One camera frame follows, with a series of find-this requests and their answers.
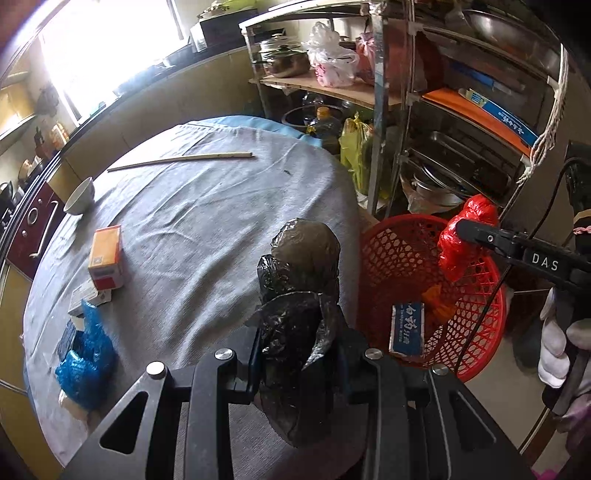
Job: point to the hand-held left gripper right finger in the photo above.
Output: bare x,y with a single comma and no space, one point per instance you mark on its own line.
345,374

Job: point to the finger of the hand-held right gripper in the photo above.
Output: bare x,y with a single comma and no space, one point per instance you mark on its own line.
489,240

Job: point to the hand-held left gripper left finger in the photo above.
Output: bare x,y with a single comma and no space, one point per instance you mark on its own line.
254,369

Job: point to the red plastic bag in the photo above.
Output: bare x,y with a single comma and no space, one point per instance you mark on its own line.
455,258

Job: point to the red plastic basket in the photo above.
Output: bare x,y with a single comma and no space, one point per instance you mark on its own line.
397,258

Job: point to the black plastic bag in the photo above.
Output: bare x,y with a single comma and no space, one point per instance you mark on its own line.
300,258

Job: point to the white medicine box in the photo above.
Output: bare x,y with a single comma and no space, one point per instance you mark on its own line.
85,291

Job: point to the person's right hand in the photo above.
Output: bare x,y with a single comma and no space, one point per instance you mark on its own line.
551,350

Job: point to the blue flat box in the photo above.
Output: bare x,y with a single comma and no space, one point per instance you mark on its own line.
408,330

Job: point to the orange plastic wrapper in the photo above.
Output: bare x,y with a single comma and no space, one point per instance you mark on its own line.
436,302

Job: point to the steel tray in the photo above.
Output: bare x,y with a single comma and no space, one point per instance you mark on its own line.
452,152

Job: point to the long blue box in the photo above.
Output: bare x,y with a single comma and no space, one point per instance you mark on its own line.
508,122

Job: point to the orange board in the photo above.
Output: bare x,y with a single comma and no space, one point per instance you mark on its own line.
461,108

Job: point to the steel shelf rack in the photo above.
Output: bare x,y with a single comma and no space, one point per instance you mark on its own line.
379,138

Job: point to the yellow plastic bag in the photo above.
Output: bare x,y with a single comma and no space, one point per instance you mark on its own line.
353,147

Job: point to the grey tablecloth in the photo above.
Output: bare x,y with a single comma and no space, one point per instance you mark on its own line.
207,207

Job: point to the blue plastic bag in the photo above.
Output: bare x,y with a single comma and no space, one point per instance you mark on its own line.
85,360

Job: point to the dark blue box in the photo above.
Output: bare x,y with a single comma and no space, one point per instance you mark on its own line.
68,341

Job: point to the orange cardboard box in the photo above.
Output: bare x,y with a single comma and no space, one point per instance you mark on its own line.
105,251

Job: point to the cooking oil bottle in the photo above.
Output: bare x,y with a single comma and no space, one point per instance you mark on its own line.
325,124

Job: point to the large steel basin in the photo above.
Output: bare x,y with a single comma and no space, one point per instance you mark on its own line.
508,32

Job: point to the wooden chopstick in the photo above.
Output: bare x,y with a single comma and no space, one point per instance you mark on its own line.
138,165
184,158

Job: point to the white and pink plastic bag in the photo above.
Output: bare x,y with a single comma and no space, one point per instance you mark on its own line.
332,69

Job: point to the white ceramic bowl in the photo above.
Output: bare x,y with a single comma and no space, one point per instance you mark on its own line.
81,198

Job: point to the dark red built-in oven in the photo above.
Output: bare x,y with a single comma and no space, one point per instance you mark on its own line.
32,217

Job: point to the steel pot with glass lid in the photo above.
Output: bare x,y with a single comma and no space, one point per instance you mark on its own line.
281,62

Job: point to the yellow base cabinets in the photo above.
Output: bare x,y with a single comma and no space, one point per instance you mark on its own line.
161,101

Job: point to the black cooking pot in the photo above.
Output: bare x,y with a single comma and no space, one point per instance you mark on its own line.
178,57

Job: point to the microwave oven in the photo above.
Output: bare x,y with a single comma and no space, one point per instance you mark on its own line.
221,30

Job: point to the kitchen window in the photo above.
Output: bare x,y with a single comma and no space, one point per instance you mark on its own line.
106,46

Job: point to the yellow wall cabinets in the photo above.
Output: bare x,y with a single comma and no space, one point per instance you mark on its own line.
18,101

